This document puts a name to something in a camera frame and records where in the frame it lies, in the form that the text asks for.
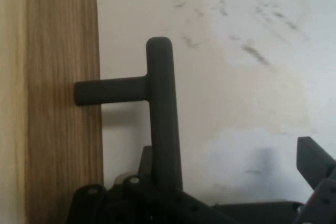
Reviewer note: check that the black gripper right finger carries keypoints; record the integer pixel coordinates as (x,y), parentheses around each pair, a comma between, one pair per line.
(320,169)

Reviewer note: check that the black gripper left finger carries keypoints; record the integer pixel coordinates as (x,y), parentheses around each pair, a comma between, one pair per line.
(157,205)

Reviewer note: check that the light wooden drawer front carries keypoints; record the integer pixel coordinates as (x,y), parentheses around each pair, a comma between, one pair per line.
(60,142)

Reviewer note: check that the dark wooden drawer cabinet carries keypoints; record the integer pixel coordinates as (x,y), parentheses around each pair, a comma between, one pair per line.
(11,103)

